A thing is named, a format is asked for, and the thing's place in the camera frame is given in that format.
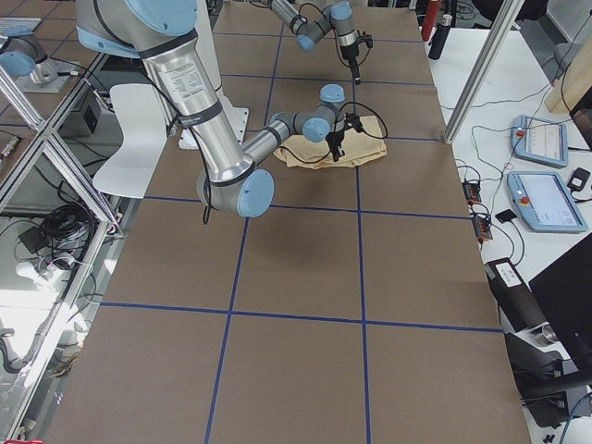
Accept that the orange black electronics module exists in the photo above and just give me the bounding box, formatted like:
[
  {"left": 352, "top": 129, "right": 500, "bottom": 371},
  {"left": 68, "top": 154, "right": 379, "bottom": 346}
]
[{"left": 462, "top": 180, "right": 482, "bottom": 204}]

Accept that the small black adapter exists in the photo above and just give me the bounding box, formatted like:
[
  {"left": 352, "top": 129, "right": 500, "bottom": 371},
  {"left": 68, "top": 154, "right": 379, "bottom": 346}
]
[{"left": 568, "top": 167, "right": 591, "bottom": 192}]

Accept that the near blue teach pendant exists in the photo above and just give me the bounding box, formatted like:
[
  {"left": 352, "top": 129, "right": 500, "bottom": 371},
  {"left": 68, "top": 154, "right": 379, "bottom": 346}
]
[{"left": 506, "top": 171, "right": 588, "bottom": 233}]

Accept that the black water bottle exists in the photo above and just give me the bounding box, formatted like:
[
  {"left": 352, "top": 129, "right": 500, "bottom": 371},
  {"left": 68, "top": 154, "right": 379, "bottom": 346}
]
[{"left": 427, "top": 14, "right": 453, "bottom": 60}]

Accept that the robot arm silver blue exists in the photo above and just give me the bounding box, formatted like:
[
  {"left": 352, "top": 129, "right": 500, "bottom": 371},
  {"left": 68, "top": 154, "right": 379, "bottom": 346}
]
[
  {"left": 76, "top": 1, "right": 345, "bottom": 217},
  {"left": 248, "top": 0, "right": 373, "bottom": 85}
]

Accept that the black monitor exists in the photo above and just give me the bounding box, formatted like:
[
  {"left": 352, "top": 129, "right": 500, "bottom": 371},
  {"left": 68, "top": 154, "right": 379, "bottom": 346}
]
[{"left": 529, "top": 236, "right": 591, "bottom": 369}]

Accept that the far blue teach pendant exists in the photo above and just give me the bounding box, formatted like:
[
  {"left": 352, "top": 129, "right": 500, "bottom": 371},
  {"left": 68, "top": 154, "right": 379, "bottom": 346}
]
[{"left": 512, "top": 115, "right": 568, "bottom": 168}]

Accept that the aluminium frame post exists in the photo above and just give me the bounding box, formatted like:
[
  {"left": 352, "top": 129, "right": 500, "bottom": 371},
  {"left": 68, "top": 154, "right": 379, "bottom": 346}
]
[{"left": 443, "top": 0, "right": 524, "bottom": 144}]

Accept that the black box with label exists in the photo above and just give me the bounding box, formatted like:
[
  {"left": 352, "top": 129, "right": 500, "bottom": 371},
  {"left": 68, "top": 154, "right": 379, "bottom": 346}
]
[{"left": 484, "top": 258, "right": 547, "bottom": 331}]

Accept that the blue teach pendant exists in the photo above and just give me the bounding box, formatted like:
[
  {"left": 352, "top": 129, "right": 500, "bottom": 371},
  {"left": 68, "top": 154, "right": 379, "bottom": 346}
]
[
  {"left": 512, "top": 115, "right": 568, "bottom": 168},
  {"left": 506, "top": 171, "right": 588, "bottom": 233}
]

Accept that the white central pedestal column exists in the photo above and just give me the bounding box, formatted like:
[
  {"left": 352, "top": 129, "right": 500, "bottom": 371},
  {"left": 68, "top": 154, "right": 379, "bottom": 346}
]
[{"left": 195, "top": 0, "right": 249, "bottom": 143}]

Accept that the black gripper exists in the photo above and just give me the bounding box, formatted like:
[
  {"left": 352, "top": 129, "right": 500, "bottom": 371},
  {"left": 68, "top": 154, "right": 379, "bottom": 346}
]
[
  {"left": 325, "top": 121, "right": 348, "bottom": 162},
  {"left": 339, "top": 43, "right": 361, "bottom": 85}
]

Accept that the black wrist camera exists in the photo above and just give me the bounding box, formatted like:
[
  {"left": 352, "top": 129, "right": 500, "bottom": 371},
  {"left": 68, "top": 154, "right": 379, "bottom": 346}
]
[
  {"left": 345, "top": 113, "right": 364, "bottom": 133},
  {"left": 356, "top": 31, "right": 374, "bottom": 49}
]

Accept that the white chair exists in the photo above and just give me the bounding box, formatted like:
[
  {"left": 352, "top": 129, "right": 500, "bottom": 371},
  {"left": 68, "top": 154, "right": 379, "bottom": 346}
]
[{"left": 92, "top": 83, "right": 167, "bottom": 199}]

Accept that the beige long sleeve shirt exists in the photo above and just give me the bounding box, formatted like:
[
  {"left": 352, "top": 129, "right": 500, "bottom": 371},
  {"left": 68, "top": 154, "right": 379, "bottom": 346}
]
[{"left": 273, "top": 129, "right": 388, "bottom": 169}]

